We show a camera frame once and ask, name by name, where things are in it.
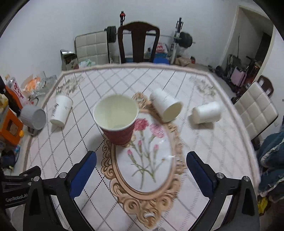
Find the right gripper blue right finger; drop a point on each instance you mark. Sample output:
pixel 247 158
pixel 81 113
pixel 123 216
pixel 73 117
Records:
pixel 202 173

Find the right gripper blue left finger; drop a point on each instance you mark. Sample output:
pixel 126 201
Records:
pixel 80 173

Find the red ripple paper cup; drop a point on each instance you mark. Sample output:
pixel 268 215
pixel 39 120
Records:
pixel 115 115

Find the white paper cup right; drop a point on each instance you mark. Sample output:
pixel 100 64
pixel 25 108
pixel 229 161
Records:
pixel 207 113

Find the white paper cup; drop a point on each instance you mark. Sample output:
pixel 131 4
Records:
pixel 167 107
pixel 61 110
pixel 207 113

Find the white paper cup left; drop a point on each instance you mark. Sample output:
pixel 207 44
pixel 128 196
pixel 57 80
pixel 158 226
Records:
pixel 61 110

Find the white paper cup centre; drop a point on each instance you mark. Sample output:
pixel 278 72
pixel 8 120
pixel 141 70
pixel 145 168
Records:
pixel 167 107

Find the floral patterned tablecloth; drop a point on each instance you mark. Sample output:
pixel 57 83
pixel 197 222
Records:
pixel 144 184

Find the orange box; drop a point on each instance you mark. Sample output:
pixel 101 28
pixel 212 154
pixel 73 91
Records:
pixel 11 128

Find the blue denim clothes pile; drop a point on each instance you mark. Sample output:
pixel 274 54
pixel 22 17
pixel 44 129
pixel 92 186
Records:
pixel 270 161

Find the grey mug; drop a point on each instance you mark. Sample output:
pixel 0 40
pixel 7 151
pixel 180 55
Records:
pixel 34 118

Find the white padded chair right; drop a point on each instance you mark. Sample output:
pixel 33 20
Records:
pixel 256 110

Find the white padded chair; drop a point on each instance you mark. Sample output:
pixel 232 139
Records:
pixel 92 46
pixel 256 110

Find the yellow plastic bag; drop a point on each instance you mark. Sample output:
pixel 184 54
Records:
pixel 3 103

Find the orange snack bag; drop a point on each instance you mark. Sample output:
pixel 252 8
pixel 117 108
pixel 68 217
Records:
pixel 30 84

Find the pink suitcase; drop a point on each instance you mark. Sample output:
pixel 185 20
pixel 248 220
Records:
pixel 238 77

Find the dark wooden chair right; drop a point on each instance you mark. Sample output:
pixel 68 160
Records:
pixel 266 85

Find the dark wooden chair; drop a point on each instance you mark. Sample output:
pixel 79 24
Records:
pixel 266 85
pixel 138 32

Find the printed paper carton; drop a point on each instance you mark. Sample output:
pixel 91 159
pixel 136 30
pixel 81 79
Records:
pixel 69 60

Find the brown cardboard box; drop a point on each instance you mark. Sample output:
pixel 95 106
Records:
pixel 184 62

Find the white padded chair left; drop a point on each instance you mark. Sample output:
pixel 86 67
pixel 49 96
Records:
pixel 92 46

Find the blue bench pad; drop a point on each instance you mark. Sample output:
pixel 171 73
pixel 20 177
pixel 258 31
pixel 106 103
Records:
pixel 161 60

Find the red white plastic bag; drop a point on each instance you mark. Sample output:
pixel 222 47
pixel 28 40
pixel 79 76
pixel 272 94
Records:
pixel 161 48

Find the white barbell rack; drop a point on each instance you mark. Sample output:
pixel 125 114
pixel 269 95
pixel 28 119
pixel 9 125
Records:
pixel 176 38

